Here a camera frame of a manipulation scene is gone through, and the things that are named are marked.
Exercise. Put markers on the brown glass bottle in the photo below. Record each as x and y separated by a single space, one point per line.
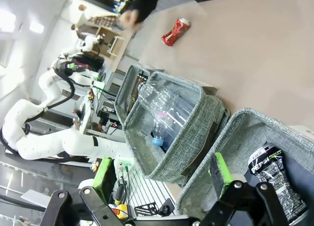
141 79
133 98

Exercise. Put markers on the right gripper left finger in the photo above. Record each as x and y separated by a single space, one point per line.
88 206

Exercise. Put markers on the crushed red can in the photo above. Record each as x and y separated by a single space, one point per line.
175 32

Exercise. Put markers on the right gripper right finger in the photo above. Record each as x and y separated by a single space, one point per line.
235 206

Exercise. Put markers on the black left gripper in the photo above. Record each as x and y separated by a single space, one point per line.
65 66

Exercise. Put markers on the wooden shelf unit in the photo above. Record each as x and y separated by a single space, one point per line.
110 41

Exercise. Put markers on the grey basket labelled Plastic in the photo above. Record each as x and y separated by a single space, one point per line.
196 127

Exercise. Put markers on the grey basket labelled Bottle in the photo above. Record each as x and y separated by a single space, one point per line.
122 95

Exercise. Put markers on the black metal bracket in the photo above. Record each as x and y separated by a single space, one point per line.
146 208

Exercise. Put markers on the small clear bottle pink label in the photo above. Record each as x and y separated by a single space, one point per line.
160 135

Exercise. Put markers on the black Pepsi can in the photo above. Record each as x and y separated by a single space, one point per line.
277 181

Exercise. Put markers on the grey basket labelled Can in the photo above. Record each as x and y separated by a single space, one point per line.
235 132

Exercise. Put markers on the large clear plastic bottle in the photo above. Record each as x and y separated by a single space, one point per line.
162 100

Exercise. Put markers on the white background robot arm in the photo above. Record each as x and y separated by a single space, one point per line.
87 43

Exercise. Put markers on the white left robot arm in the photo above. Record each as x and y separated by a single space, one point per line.
49 140

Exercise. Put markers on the person in black cardigan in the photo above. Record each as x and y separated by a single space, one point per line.
147 2

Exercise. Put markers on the person's left hand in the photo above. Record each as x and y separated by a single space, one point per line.
130 19

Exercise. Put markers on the small yellow box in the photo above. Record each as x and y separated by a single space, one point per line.
119 211

